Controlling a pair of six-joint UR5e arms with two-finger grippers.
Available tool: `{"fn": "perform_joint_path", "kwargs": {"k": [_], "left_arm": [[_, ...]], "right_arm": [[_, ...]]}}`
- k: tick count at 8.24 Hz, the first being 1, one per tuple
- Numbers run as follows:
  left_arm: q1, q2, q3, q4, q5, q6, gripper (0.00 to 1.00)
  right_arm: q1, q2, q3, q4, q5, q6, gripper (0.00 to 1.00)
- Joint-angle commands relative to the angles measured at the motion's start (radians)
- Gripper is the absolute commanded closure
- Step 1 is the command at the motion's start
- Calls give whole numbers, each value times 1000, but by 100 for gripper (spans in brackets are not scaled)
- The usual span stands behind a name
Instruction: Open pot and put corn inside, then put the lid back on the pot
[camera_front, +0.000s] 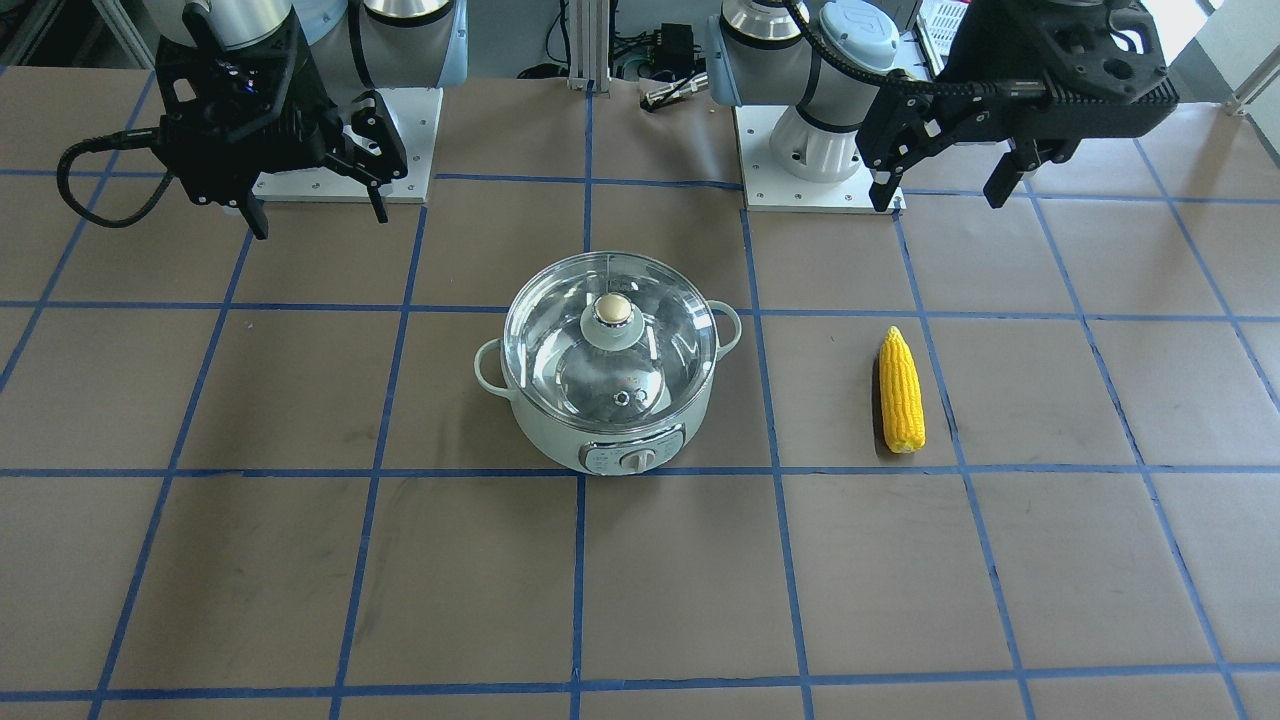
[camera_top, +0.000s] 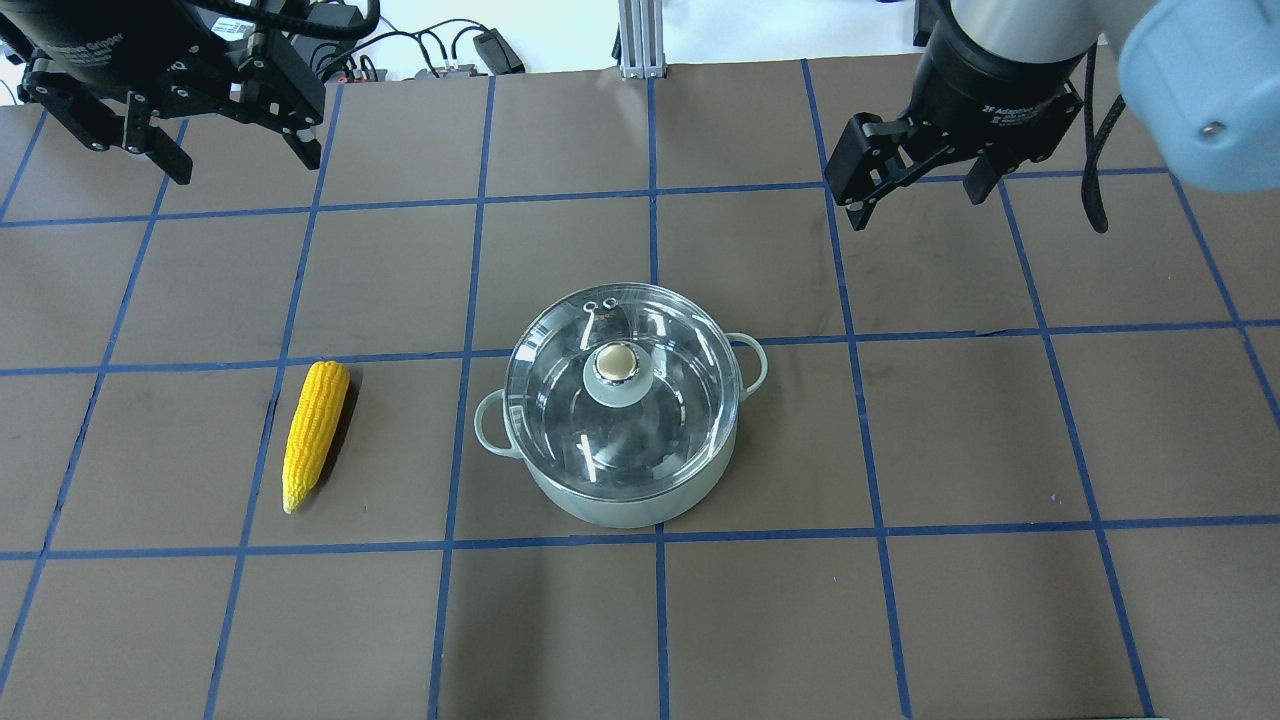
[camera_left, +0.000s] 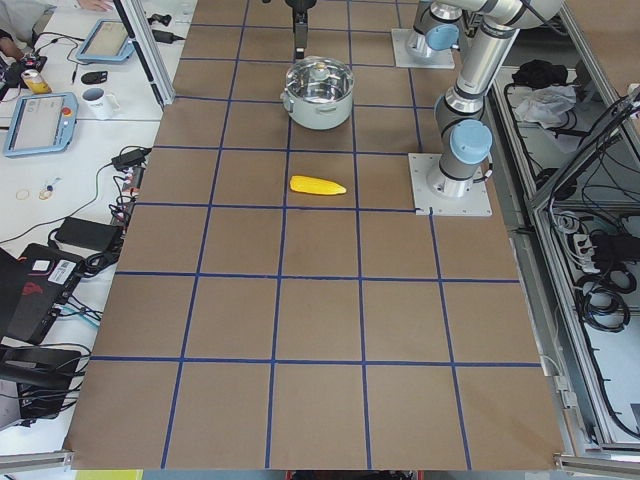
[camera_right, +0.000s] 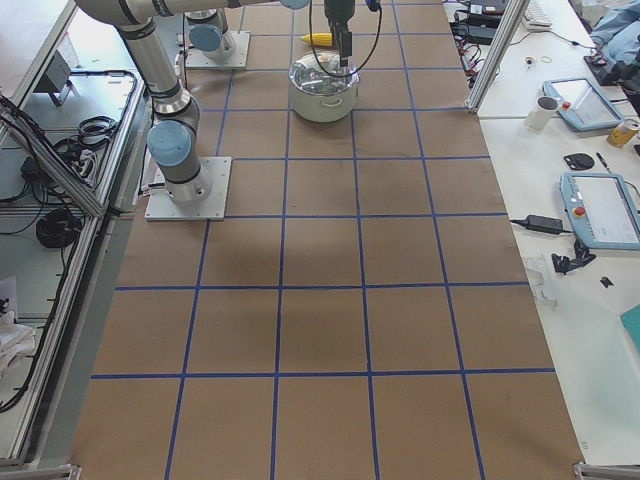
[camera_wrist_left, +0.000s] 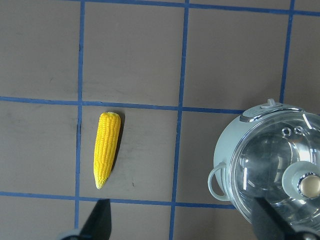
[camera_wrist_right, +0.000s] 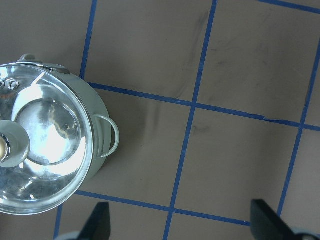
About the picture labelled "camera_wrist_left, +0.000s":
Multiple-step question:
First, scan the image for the yellow corn cob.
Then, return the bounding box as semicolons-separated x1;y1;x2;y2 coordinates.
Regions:
93;112;121;190

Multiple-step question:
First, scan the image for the pale green electric pot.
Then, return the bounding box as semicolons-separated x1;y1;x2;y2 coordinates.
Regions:
207;98;307;211

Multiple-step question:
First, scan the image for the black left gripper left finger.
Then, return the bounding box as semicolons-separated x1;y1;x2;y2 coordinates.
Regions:
79;199;111;240

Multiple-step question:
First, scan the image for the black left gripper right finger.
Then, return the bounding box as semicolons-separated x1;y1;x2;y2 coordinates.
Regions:
251;197;297;240

